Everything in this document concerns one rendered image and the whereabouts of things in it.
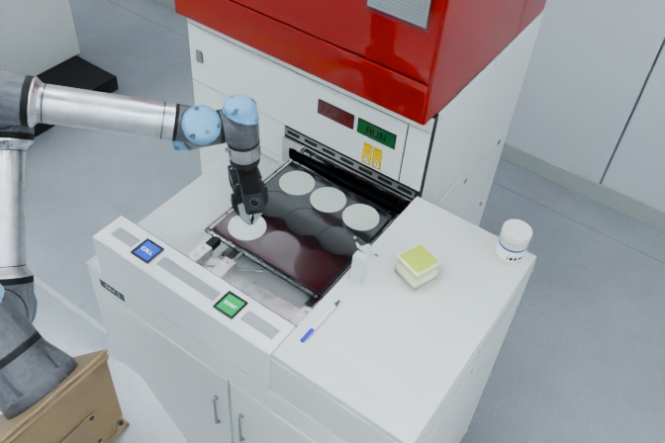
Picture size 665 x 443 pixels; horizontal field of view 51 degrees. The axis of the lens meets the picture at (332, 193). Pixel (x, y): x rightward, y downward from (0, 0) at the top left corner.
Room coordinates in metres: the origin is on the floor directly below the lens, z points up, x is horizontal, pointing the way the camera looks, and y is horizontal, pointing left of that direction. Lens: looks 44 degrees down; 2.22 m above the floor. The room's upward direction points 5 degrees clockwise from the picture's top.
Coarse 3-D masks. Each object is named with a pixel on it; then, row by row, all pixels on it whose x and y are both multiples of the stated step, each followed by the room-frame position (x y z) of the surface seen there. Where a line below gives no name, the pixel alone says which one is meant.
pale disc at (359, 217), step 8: (352, 208) 1.34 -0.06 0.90; (360, 208) 1.35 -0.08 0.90; (368, 208) 1.35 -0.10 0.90; (344, 216) 1.31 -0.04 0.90; (352, 216) 1.31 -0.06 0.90; (360, 216) 1.32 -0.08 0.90; (368, 216) 1.32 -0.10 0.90; (376, 216) 1.32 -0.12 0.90; (352, 224) 1.28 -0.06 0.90; (360, 224) 1.28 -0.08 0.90; (368, 224) 1.28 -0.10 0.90; (376, 224) 1.29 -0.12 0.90
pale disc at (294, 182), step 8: (288, 176) 1.45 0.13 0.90; (296, 176) 1.45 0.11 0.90; (304, 176) 1.45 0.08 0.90; (280, 184) 1.41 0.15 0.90; (288, 184) 1.41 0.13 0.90; (296, 184) 1.42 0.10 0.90; (304, 184) 1.42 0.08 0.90; (312, 184) 1.42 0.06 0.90; (288, 192) 1.38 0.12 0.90; (296, 192) 1.39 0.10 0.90; (304, 192) 1.39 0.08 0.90
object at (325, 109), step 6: (324, 108) 1.51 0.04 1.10; (330, 108) 1.50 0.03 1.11; (324, 114) 1.51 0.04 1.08; (330, 114) 1.50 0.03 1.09; (336, 114) 1.49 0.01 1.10; (342, 114) 1.48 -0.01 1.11; (336, 120) 1.49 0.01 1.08; (342, 120) 1.48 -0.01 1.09; (348, 120) 1.47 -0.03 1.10; (348, 126) 1.47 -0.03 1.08
